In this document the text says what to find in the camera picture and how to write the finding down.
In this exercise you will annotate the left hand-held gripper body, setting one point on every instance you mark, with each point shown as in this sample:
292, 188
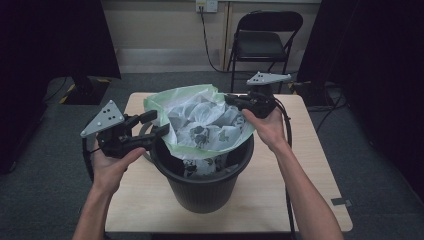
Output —
111, 140

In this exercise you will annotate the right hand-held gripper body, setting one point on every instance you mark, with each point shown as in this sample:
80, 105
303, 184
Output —
261, 101

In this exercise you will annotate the white printed plastic trash bag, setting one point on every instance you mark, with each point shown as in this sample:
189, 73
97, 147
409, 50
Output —
200, 116

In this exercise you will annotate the black plastic trash bin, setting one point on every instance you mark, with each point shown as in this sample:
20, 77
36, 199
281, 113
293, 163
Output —
203, 193

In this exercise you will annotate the person's right hand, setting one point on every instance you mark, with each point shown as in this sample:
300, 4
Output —
271, 131

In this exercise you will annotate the person's left hand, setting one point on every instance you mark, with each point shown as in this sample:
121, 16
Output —
108, 173

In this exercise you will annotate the black stand base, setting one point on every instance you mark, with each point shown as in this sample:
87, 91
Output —
85, 93

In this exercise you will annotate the black folding chair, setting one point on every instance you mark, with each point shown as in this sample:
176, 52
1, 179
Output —
263, 43

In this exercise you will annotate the grey tape piece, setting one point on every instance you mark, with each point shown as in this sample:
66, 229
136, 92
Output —
340, 201

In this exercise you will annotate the white wall socket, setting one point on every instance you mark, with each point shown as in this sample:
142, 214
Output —
206, 5

